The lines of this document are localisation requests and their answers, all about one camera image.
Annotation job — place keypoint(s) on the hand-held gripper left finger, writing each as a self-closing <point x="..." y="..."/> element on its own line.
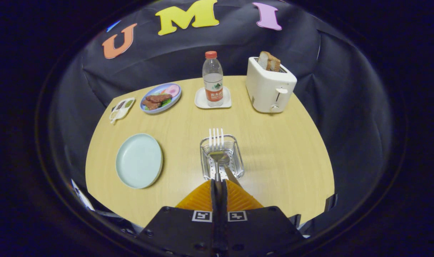
<point x="181" y="232"/>

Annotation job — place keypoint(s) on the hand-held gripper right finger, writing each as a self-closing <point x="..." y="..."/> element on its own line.
<point x="260" y="232"/>

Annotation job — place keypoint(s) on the metal spoon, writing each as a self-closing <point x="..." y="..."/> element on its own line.
<point x="233" y="175"/>

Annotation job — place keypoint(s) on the light green plate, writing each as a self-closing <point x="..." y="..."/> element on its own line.
<point x="138" y="162"/>

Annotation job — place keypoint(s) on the white flat panel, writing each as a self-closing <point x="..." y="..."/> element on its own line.
<point x="82" y="194"/>

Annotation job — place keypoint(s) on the brown meat slice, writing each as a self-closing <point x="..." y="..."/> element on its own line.
<point x="159" y="97"/>
<point x="151" y="105"/>

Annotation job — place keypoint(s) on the white square coaster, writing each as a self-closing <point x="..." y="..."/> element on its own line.
<point x="200" y="101"/>

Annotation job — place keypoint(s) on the blue food plate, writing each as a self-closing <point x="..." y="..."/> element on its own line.
<point x="174" y="100"/>

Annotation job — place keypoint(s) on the white divided sauce dish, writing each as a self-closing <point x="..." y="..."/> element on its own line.
<point x="121" y="109"/>

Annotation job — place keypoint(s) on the white toaster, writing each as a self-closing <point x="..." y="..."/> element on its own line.
<point x="267" y="92"/>

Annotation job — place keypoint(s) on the pink ham slice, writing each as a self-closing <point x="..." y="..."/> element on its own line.
<point x="173" y="90"/>

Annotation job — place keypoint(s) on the clear water bottle red cap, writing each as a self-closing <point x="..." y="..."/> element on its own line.
<point x="212" y="78"/>

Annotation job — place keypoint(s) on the toast bread slice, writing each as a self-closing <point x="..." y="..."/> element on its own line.
<point x="262" y="60"/>
<point x="275" y="64"/>

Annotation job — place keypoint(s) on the black table bracket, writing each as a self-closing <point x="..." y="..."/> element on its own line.
<point x="330" y="202"/>

